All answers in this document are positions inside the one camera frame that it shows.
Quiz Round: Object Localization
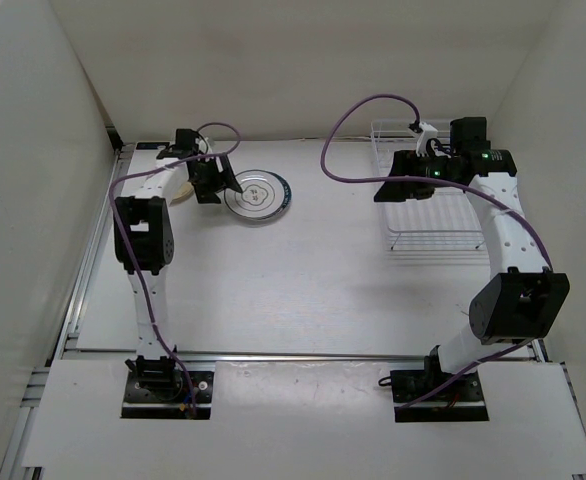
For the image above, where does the purple cable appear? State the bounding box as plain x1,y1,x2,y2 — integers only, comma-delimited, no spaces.
108,122,243,416
320,93,554,411

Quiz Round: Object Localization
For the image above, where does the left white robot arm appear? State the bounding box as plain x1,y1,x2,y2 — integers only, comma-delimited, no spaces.
108,122,242,406

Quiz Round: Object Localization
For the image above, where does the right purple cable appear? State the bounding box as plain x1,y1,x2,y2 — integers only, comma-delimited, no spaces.
320,93,554,411

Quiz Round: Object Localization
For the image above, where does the white front board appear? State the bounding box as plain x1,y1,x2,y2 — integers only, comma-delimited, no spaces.
23,360,586,479

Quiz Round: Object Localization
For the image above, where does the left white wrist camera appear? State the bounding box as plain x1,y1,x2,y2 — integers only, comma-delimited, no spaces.
198,137,213,154

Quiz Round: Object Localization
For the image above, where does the aluminium rail bar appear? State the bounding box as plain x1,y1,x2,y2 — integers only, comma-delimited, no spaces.
72,347,537,364

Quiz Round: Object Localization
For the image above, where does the white wire dish rack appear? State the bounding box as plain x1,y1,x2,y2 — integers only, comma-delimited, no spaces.
370,119,486,256

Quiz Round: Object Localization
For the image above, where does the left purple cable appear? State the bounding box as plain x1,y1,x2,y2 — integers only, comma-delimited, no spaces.
108,122,243,416

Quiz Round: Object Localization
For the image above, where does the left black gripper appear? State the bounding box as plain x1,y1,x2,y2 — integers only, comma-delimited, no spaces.
190,153,242,204

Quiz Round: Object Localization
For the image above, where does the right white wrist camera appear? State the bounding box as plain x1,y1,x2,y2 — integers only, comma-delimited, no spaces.
409,121,439,156

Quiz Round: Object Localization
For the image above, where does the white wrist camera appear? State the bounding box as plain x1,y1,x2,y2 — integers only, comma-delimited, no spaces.
409,121,439,156
198,137,213,154

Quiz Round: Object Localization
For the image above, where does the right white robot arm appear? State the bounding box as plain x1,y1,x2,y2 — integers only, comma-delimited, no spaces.
374,117,570,400

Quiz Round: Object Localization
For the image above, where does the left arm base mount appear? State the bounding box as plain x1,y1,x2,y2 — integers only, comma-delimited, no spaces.
120,357,215,420

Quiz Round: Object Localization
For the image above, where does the green rim text plate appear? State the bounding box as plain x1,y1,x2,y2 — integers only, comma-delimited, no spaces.
274,173,292,214

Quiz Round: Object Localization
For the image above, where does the cream plate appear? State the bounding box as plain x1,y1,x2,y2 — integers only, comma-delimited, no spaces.
171,192,194,204
176,182,194,198

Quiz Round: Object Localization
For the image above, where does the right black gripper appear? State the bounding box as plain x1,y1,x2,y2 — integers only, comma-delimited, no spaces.
374,150,461,202

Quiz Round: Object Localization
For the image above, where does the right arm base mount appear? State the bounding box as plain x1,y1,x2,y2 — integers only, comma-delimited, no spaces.
378,364,489,423

